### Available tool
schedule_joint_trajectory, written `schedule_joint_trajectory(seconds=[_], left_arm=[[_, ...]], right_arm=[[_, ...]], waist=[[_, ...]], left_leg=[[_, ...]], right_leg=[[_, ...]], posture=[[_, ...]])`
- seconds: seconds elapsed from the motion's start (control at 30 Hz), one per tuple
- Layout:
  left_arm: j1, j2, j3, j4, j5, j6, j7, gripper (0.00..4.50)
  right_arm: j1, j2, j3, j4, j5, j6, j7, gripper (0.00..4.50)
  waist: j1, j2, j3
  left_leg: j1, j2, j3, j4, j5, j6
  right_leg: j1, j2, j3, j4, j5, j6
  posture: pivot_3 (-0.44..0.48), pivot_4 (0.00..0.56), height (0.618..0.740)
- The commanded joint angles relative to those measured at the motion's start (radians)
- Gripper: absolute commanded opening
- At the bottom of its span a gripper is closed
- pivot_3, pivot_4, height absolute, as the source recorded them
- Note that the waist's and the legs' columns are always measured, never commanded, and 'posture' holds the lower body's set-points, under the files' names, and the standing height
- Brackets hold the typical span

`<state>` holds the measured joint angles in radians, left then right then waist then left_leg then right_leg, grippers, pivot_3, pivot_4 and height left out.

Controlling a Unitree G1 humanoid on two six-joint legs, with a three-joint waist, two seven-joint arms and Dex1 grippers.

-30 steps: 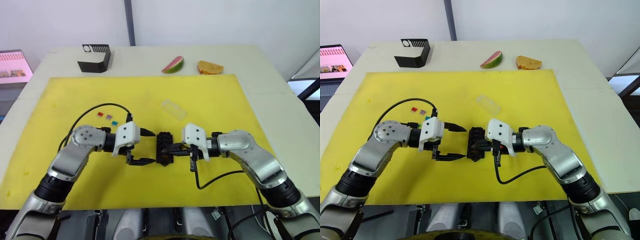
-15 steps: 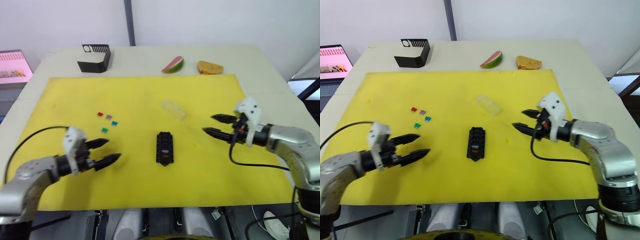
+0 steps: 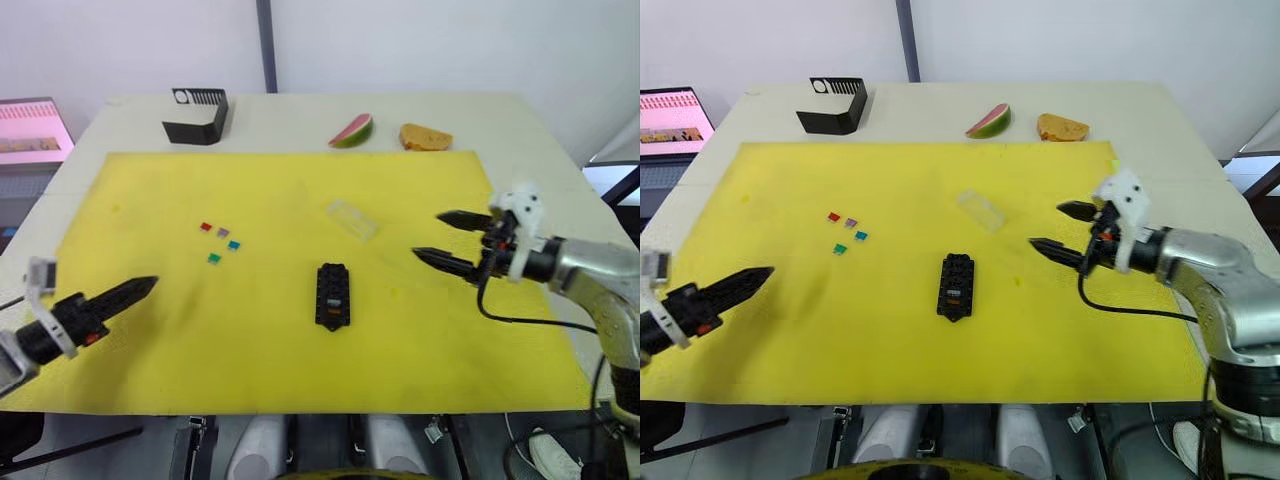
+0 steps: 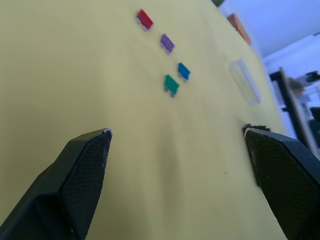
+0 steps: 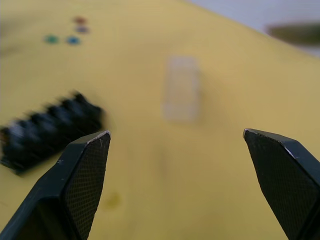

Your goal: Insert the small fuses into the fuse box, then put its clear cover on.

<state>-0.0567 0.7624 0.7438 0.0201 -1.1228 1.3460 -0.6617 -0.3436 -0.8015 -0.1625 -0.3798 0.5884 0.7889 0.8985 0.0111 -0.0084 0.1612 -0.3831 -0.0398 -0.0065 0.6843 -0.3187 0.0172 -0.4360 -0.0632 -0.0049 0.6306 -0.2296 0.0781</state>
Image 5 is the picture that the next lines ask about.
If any dark green blurred object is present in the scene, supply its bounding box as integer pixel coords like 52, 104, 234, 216
265, 21, 320, 42

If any clear plastic fuse box cover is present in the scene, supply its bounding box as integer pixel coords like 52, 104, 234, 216
162, 56, 201, 123

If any black fuse box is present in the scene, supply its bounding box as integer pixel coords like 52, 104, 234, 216
0, 90, 105, 176

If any small green fuse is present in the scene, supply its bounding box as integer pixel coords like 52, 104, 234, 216
43, 34, 60, 45

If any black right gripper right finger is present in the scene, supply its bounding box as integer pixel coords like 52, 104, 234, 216
242, 128, 320, 240

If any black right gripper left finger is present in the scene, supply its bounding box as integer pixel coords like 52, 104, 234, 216
0, 130, 112, 240

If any small blue fuse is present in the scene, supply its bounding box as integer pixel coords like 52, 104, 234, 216
65, 36, 81, 46

